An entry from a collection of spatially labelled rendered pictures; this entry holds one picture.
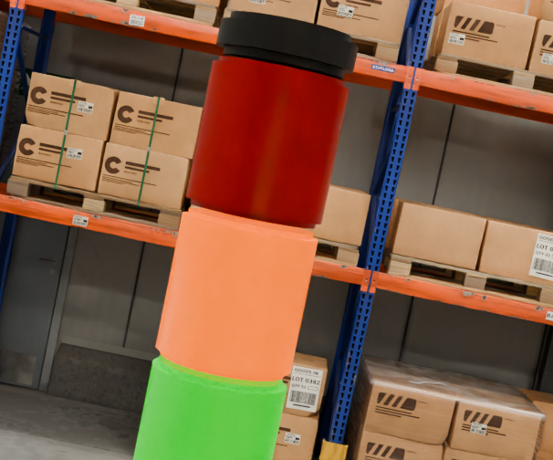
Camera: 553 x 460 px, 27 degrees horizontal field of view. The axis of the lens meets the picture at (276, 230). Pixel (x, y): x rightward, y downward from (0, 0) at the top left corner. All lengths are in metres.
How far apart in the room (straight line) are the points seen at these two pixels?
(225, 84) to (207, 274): 0.07
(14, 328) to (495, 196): 3.98
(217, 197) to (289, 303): 0.04
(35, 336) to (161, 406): 9.00
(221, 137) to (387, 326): 8.90
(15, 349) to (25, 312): 0.31
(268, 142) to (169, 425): 0.10
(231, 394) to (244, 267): 0.04
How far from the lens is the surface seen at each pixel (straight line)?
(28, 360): 9.45
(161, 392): 0.41
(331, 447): 7.97
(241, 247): 0.39
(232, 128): 0.39
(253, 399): 0.40
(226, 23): 0.40
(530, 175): 9.34
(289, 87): 0.39
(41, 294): 9.35
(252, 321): 0.39
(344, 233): 7.87
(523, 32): 8.02
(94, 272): 9.31
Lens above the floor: 2.30
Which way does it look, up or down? 4 degrees down
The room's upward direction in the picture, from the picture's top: 12 degrees clockwise
